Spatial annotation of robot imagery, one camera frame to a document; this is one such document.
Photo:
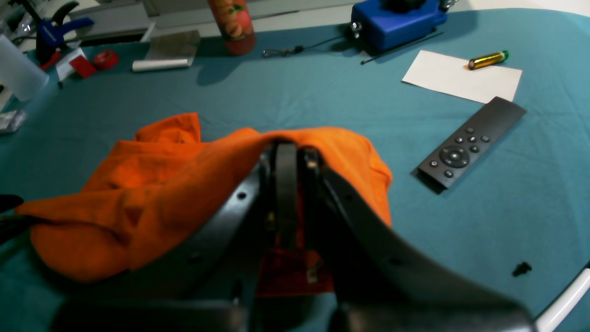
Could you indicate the gold AA battery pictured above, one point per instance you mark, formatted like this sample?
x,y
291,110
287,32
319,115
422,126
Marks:
x,y
488,60

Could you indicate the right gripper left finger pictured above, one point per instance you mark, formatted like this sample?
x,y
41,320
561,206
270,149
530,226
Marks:
x,y
208,282

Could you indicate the small black screw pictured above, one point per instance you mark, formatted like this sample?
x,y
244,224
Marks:
x,y
521,269

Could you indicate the white paper leaflet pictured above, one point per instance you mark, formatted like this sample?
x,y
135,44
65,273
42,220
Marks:
x,y
63,67

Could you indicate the blue bar clamp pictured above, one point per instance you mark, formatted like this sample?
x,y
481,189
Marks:
x,y
50,33

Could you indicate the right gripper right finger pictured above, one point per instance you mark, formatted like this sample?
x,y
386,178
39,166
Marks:
x,y
382,283

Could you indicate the red tape roll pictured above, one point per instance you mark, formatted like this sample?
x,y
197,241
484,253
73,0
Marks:
x,y
105,60

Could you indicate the grey remote control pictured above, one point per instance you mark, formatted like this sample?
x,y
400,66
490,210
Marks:
x,y
462,150

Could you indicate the red plastic block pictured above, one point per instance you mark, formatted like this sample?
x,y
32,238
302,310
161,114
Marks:
x,y
83,67

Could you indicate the white paper card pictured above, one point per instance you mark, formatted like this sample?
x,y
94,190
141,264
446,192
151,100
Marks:
x,y
449,75

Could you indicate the packaged bit set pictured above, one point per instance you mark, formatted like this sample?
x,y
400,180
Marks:
x,y
11,121

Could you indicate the orange drink bottle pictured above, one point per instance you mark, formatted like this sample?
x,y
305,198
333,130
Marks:
x,y
235,25

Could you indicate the orange t-shirt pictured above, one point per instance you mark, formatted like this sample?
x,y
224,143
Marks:
x,y
152,192

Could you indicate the black zip tie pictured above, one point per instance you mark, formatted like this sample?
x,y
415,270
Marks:
x,y
398,48

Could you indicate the blue box with knob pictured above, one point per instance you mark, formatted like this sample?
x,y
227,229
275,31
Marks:
x,y
386,24

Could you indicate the grey notebook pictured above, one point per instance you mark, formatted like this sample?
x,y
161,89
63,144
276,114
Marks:
x,y
166,52

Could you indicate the blue table cloth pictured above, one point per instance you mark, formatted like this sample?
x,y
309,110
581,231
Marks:
x,y
527,200

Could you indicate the translucent plastic cup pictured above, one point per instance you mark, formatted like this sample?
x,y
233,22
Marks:
x,y
18,73

